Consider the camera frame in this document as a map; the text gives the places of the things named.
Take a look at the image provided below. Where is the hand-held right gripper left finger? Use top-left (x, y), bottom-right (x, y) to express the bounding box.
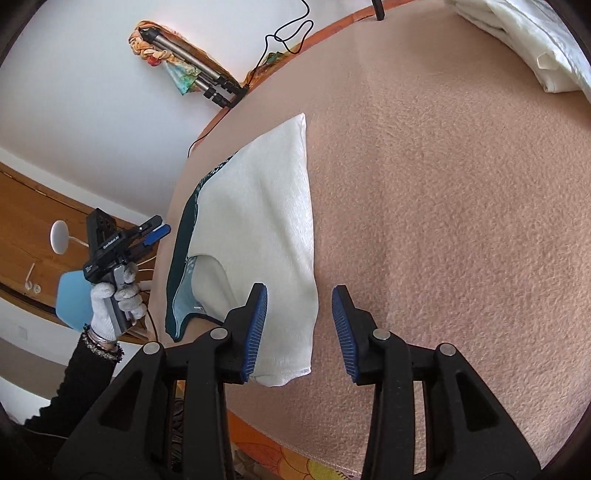
top-left (53, 282), bottom-right (269, 480)

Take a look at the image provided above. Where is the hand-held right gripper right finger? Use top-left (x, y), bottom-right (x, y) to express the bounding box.
top-left (331, 285), bottom-right (543, 480)

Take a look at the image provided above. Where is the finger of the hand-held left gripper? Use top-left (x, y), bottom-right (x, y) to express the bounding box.
top-left (131, 224), bottom-right (172, 261)
top-left (134, 213), bottom-right (166, 234)

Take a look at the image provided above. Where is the dark green cream printed T-shirt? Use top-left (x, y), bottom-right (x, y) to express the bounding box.
top-left (165, 112), bottom-right (321, 388)

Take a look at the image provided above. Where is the person's left forearm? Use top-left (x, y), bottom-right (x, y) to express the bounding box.
top-left (23, 330), bottom-right (125, 435)

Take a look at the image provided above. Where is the person's left hand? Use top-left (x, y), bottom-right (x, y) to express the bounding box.
top-left (89, 263), bottom-right (145, 342)

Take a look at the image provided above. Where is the white clip desk lamp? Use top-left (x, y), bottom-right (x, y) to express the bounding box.
top-left (50, 220), bottom-right (89, 254)

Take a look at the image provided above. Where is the blue chair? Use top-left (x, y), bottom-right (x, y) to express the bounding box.
top-left (55, 270), bottom-right (100, 330)

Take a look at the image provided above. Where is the colourful scarf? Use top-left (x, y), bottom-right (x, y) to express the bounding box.
top-left (127, 20), bottom-right (218, 96)

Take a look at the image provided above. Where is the folded tripod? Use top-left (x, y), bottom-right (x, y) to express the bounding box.
top-left (139, 27), bottom-right (245, 109)

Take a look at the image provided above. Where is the peach blanket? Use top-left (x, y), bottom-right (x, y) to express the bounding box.
top-left (152, 0), bottom-right (591, 476)

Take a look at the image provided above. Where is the white folded cloth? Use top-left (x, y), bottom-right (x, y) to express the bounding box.
top-left (445, 0), bottom-right (591, 100)

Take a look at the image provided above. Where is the beaded bracelet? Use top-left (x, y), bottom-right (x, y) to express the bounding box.
top-left (82, 325), bottom-right (125, 363)

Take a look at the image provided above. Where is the black cable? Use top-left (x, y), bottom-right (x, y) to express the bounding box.
top-left (187, 0), bottom-right (311, 158)

